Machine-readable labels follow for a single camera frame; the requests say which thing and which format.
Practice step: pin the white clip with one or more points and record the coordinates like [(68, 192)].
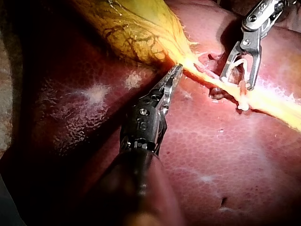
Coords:
[(242, 61), (243, 96)]

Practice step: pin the pale fatty tissue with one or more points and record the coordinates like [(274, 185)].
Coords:
[(278, 92)]

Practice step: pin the thin tube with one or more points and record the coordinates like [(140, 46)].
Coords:
[(270, 103), (207, 70)]

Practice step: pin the right arm instrument jaw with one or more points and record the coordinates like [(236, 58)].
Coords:
[(255, 58), (235, 54)]

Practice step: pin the left arm instrument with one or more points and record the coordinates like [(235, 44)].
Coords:
[(143, 122)]

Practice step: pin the dark left arm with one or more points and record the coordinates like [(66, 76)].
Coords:
[(138, 188)]

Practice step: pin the gallbladder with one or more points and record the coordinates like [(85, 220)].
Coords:
[(141, 30)]

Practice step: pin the right arm instrument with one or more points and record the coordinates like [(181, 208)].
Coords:
[(261, 16)]

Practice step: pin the dark red liver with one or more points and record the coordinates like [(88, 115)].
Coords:
[(211, 153)]

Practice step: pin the left arm instrument jaw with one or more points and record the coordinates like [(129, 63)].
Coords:
[(167, 76), (171, 90)]

